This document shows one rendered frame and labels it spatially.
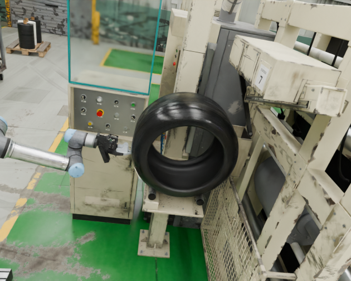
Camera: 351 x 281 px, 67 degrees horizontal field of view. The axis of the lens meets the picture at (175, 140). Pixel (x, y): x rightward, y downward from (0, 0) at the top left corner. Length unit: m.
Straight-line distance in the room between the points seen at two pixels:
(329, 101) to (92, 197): 1.94
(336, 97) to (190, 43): 0.83
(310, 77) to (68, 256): 2.07
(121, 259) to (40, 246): 0.65
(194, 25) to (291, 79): 0.69
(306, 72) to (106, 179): 1.70
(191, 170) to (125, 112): 0.66
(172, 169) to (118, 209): 0.88
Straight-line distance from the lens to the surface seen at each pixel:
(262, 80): 1.05
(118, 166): 2.16
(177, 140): 1.74
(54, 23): 10.70
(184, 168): 1.73
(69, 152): 1.51
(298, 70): 1.04
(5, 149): 1.35
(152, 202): 1.56
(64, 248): 2.45
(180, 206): 1.66
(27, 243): 2.54
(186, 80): 1.59
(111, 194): 2.35
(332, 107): 1.03
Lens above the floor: 1.91
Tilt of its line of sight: 28 degrees down
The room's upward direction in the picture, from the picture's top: 11 degrees clockwise
